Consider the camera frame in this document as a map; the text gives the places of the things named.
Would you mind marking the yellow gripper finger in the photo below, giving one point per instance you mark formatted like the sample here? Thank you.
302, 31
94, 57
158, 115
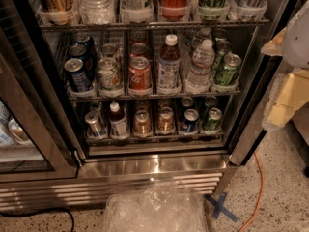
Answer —
274, 46
289, 92

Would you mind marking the green can bottom shelf front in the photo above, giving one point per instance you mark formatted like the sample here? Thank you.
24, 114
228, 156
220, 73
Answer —
212, 120

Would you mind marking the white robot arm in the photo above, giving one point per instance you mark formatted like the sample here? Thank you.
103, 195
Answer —
295, 45

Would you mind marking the silver blue can top shelf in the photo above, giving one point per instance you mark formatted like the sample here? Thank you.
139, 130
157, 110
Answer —
247, 10

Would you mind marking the right open fridge door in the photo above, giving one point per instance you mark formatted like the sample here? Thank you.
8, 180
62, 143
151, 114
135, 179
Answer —
259, 73

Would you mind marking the green can middle shelf front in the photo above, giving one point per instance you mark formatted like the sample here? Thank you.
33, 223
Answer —
228, 71

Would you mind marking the green can bottom shelf rear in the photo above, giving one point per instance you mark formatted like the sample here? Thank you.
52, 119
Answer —
208, 103

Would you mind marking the blue pepsi can bottom rear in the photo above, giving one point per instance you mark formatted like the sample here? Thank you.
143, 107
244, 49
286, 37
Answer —
187, 103

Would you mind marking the blue pepsi can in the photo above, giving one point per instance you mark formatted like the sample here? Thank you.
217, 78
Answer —
189, 120
187, 103

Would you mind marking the blue pepsi can bottom front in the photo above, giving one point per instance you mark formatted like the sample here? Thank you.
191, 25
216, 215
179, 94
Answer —
189, 120

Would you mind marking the brown tea bottle middle shelf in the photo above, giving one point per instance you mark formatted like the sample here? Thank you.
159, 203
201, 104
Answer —
169, 63

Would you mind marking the brown tea bottle shelf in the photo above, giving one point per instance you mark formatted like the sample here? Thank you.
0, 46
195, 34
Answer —
117, 118
169, 63

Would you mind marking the red coca-cola bottle top shelf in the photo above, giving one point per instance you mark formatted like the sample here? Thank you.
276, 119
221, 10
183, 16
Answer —
173, 9

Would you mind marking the brown can bottom front right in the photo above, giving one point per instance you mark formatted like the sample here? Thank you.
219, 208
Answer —
165, 120

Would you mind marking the brown can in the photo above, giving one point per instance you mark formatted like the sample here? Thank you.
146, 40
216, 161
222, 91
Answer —
165, 120
142, 124

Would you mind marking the red coca-cola can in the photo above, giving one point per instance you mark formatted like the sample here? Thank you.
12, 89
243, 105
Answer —
139, 50
139, 73

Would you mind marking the red coca-cola can front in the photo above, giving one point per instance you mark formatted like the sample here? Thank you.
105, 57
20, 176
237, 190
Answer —
139, 73

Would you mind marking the white label bottle top shelf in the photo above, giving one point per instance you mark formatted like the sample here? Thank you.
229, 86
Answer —
136, 10

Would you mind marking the brown can bottom front left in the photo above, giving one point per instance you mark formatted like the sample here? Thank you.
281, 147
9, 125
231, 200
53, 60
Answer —
142, 124

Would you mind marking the white green can middle front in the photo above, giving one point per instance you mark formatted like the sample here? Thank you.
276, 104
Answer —
109, 73

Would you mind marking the brown tea bottle bottom shelf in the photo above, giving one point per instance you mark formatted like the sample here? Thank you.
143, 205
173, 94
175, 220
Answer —
117, 118

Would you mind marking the stainless steel fridge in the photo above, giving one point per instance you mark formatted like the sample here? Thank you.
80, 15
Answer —
112, 164

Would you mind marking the clear water bottle top shelf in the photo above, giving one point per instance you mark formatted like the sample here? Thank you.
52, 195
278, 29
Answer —
97, 12

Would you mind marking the blue can middle shelf rear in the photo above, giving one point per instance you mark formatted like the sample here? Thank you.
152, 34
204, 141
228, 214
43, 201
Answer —
85, 39

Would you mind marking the silver can bottom shelf front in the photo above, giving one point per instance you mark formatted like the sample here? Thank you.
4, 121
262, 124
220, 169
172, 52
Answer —
95, 124

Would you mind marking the blue can middle shelf front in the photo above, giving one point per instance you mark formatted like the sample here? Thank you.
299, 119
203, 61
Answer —
76, 75

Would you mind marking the left glass fridge door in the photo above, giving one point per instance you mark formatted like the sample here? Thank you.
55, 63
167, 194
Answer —
38, 151

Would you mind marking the clear water bottle middle front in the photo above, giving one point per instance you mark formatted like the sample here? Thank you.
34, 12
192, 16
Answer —
202, 60

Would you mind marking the blue tape cross mark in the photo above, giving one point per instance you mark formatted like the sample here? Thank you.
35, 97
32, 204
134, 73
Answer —
219, 208

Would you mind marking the clear plastic bin with wrap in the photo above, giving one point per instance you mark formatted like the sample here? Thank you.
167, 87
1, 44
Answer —
160, 208

